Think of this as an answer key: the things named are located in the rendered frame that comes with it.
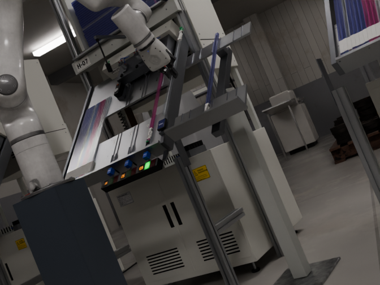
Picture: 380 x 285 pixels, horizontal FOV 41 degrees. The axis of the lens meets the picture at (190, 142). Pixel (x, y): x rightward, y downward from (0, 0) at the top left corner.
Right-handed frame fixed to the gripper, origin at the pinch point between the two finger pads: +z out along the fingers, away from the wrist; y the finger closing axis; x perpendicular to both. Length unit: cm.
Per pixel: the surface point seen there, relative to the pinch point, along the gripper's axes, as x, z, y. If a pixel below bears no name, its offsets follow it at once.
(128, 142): -0.9, 18.6, -41.0
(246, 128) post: -4.7, 33.8, 13.9
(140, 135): 0.1, 18.4, -33.8
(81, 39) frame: 65, -18, -74
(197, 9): 86, 8, -17
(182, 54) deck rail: 44.2, 11.1, -16.7
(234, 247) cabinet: -16, 85, -25
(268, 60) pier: 714, 350, -269
